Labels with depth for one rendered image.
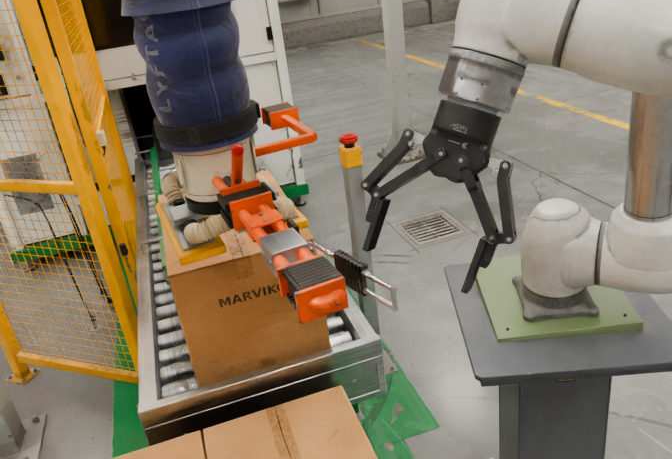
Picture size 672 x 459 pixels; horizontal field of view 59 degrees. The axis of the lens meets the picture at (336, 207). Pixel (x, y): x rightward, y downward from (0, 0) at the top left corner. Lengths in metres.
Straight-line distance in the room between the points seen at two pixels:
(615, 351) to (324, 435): 0.73
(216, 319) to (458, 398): 1.15
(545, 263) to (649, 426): 1.11
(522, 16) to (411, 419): 1.90
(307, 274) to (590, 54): 0.45
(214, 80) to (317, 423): 0.92
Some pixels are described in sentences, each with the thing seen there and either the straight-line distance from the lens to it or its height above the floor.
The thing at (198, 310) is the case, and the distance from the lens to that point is 1.66.
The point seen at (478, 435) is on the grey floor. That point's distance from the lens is 2.35.
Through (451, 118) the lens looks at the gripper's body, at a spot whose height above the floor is 1.49.
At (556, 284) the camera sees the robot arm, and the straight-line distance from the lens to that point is 1.53.
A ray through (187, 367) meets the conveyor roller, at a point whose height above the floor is 0.54.
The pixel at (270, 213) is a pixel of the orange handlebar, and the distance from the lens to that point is 1.07.
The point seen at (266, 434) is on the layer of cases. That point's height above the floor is 0.54.
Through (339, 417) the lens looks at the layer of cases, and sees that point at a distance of 1.66.
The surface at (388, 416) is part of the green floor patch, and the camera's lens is 2.42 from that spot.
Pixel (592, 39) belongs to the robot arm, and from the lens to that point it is 0.68.
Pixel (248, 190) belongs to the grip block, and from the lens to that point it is 1.18.
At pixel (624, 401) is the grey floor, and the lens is 2.55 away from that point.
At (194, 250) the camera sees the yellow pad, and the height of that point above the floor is 1.13.
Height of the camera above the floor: 1.70
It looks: 25 degrees down
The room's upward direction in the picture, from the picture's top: 8 degrees counter-clockwise
